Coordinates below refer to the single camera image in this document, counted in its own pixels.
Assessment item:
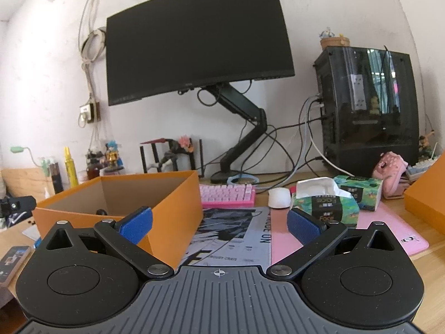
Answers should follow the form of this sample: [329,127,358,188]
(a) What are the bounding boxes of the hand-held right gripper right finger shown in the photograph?
[266,208,406,281]

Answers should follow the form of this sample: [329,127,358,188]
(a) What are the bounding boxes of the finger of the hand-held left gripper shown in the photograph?
[0,197,37,221]

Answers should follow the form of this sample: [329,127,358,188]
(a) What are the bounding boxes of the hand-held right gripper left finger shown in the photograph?
[41,207,175,281]

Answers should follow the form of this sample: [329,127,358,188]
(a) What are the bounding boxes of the green tissue pack white tissue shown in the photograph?
[289,177,360,227]

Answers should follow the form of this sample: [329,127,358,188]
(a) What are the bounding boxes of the orange cardboard box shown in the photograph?
[33,170,204,268]

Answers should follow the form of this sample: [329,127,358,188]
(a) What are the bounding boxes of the pink keyboard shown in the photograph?
[199,183,257,209]

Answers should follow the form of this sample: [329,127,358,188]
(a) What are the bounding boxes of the wooden desktop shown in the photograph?
[0,169,445,324]

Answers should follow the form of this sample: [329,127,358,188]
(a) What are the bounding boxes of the light wooden board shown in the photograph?
[0,168,54,199]

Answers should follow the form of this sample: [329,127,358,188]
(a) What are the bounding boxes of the white computer mouse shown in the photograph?
[268,188,292,209]

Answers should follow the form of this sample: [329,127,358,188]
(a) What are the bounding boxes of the dark bottle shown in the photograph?
[49,162,64,193]

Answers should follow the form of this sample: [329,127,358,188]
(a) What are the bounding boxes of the mint gooseneck lamp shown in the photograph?
[10,145,46,171]

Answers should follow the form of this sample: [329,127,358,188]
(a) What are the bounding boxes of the smartphone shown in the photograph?
[0,246,32,284]

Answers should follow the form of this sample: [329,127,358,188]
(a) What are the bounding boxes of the yellow bottle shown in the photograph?
[63,147,79,188]

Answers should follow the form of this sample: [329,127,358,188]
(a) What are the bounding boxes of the printed grey mouse pad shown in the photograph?
[177,207,273,268]

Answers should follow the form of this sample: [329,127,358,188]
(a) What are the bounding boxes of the blue-haired figurine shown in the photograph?
[104,140,125,175]

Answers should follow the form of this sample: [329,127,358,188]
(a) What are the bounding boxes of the dark small figurine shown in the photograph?
[86,149,105,168]

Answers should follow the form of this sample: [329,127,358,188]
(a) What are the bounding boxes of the pink desk mat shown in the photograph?
[271,200,429,265]

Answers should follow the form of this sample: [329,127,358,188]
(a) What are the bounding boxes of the pink-haired figurine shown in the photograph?
[140,135,194,175]

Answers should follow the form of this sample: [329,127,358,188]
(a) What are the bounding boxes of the pink plush toy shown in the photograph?
[373,151,407,195]

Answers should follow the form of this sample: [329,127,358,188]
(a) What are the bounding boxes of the black glass computer case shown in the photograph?
[313,45,420,178]

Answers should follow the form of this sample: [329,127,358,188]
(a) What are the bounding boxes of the orange box lid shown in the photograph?
[404,153,445,232]

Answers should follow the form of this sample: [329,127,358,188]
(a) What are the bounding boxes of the pastel keyboard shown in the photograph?
[407,156,439,182]

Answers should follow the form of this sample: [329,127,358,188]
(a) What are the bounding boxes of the figurine with stick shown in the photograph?
[419,130,437,161]

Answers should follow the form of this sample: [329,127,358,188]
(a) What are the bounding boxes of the black curved monitor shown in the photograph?
[105,0,296,107]

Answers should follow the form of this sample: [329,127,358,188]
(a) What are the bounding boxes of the light blue coiled cable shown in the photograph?
[227,175,261,186]

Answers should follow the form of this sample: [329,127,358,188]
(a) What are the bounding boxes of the white computer cable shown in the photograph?
[306,94,340,168]

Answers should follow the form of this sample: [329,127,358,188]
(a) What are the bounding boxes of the black post display frame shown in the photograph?
[140,138,204,179]

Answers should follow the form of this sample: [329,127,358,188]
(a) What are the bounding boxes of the black computer cable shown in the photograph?
[205,116,325,188]

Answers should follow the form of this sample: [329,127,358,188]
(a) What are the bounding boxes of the wall socket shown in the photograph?
[79,102,101,124]

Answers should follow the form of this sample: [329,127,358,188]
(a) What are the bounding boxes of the coiled white wall cable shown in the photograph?
[79,28,107,64]

